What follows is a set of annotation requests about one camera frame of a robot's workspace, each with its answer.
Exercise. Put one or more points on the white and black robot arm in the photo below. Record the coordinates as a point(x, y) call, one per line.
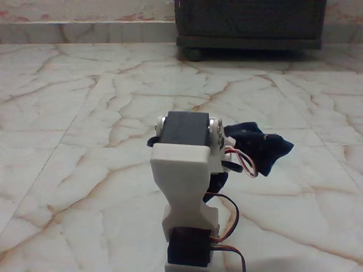
point(181, 173)

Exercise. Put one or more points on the dark wooden cabinet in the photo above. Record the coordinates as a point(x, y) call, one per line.
point(249, 20)

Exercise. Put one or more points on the black cabinet caster wheel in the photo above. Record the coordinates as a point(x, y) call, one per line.
point(194, 54)

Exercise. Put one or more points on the dark blue cloth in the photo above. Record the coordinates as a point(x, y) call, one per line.
point(263, 146)

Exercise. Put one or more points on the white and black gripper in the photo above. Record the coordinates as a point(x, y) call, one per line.
point(188, 126)

